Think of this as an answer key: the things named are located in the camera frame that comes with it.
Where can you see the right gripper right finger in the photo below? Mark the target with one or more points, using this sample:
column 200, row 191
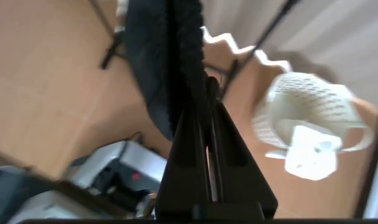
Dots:
column 245, row 193

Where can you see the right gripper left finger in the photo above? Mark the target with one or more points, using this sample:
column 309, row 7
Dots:
column 176, row 193

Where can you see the black shorts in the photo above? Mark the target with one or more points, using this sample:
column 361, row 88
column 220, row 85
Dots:
column 154, row 62

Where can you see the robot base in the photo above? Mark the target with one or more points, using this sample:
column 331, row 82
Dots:
column 139, row 161

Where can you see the white laundry basket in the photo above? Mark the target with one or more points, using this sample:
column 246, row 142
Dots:
column 307, row 93

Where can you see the black clothes rack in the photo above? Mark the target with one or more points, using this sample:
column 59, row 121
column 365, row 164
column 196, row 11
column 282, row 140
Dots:
column 111, row 51

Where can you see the white garment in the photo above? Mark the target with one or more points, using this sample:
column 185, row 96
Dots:
column 310, row 155

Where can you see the beige curtain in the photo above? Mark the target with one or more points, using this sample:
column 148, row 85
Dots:
column 332, row 37

